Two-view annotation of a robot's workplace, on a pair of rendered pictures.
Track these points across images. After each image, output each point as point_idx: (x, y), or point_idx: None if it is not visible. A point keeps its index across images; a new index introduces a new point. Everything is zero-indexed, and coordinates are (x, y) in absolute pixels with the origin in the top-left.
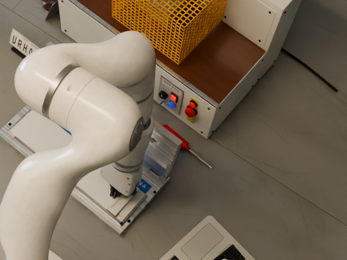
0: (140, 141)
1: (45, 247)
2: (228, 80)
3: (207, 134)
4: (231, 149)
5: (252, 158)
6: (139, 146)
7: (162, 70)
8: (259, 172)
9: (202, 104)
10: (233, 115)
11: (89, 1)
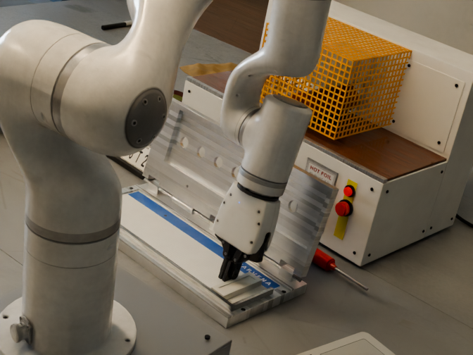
0: (292, 122)
1: (187, 16)
2: (399, 167)
3: (362, 253)
4: (394, 284)
5: (426, 297)
6: (288, 135)
7: (311, 148)
8: (437, 311)
9: (362, 187)
10: (397, 257)
11: (223, 89)
